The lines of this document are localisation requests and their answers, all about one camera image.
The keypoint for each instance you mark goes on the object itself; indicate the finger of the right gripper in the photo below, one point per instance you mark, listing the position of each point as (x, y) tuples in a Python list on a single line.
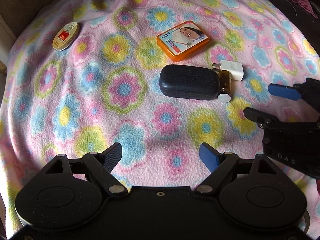
[(307, 91), (268, 121)]

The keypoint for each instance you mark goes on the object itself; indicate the dark blue glasses case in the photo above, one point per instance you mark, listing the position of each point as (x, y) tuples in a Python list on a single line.
[(189, 82)]

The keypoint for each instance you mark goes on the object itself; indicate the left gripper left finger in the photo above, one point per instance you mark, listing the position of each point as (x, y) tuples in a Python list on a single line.
[(99, 168)]

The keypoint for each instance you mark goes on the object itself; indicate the orange toothpaste tin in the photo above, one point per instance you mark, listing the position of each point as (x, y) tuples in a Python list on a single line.
[(182, 41)]

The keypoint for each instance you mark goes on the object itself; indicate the oval yellow tin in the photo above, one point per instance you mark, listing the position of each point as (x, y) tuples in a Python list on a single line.
[(66, 35)]

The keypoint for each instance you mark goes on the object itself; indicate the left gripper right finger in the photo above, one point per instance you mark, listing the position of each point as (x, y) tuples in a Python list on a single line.
[(222, 168)]

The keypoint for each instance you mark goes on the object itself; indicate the white usb charger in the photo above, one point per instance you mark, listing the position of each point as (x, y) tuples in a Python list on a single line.
[(235, 68)]

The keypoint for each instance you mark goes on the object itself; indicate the floral fleece blanket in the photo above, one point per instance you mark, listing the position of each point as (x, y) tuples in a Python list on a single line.
[(104, 88)]

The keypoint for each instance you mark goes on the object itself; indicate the small amber bottle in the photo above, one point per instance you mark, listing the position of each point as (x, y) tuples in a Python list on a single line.
[(224, 94)]

